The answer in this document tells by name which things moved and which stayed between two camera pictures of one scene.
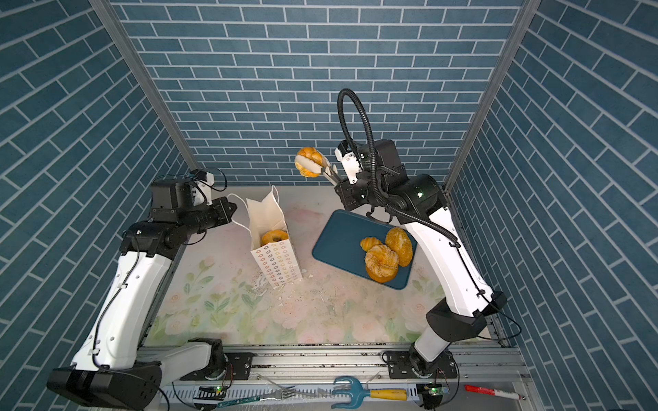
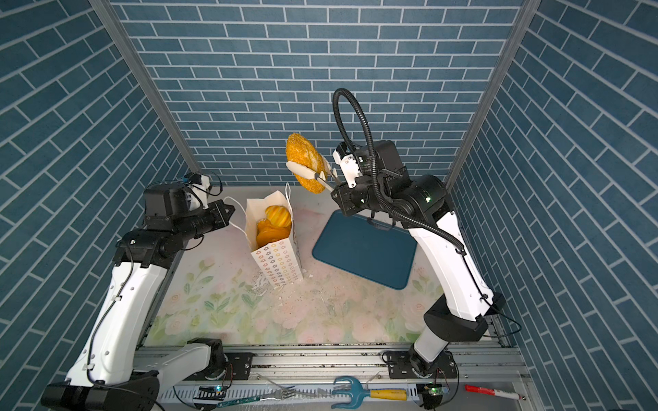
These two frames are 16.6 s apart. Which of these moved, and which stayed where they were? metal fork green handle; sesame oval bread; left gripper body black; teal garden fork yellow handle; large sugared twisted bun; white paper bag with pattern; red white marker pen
Moved: large sugared twisted bun; sesame oval bread
Stayed: teal garden fork yellow handle; metal fork green handle; white paper bag with pattern; red white marker pen; left gripper body black
